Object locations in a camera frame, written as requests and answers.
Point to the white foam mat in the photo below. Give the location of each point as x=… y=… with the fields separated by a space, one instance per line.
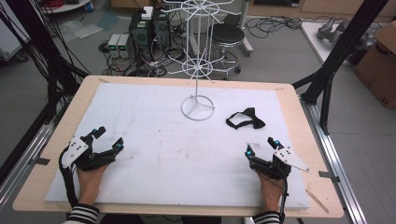
x=174 y=155

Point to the person's right hand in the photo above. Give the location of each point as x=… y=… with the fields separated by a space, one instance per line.
x=271 y=193

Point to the white box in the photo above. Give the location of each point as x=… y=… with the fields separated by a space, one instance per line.
x=147 y=13

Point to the black round stool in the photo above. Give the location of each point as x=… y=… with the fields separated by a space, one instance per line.
x=228 y=34

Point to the black metal frame stand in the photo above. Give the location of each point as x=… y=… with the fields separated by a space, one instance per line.
x=40 y=56
x=342 y=46

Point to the person's left hand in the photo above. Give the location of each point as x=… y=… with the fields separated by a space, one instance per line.
x=88 y=183

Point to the black computer tower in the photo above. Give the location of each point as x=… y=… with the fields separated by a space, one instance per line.
x=161 y=31
x=140 y=34

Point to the black tape piece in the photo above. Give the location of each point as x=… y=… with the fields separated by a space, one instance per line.
x=328 y=175
x=39 y=161

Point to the black bow tie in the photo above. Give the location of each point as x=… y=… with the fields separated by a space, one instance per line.
x=255 y=119

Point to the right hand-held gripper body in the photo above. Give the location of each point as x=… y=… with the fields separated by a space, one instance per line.
x=281 y=161

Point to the round white table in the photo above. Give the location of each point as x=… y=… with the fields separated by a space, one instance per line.
x=67 y=6

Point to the aluminium rail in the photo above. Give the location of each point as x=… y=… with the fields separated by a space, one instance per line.
x=334 y=155
x=21 y=161

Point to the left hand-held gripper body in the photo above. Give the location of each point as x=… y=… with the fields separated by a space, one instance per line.
x=74 y=151

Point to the grey bench power supply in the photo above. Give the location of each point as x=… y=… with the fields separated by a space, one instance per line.
x=124 y=46
x=113 y=45

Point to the brown cardboard box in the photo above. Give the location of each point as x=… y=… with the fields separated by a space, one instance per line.
x=378 y=65

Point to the white table leg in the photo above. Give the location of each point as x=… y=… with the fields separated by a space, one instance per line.
x=246 y=28

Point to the thin wooden stick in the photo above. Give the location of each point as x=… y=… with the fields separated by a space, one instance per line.
x=317 y=201

